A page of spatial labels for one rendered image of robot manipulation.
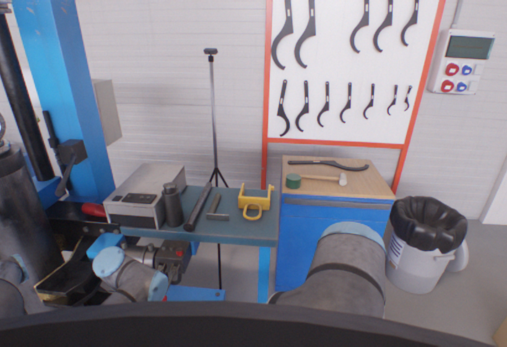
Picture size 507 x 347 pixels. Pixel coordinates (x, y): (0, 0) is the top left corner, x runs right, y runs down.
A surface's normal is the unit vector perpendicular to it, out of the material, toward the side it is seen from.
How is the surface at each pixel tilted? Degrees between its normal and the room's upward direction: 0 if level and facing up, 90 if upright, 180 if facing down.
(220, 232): 0
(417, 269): 93
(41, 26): 90
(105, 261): 19
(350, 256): 0
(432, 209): 63
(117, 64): 90
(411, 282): 93
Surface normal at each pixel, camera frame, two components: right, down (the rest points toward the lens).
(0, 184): 0.79, 0.29
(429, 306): 0.01, -0.89
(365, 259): 0.33, -0.76
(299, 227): -0.09, 0.45
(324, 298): -0.22, -0.76
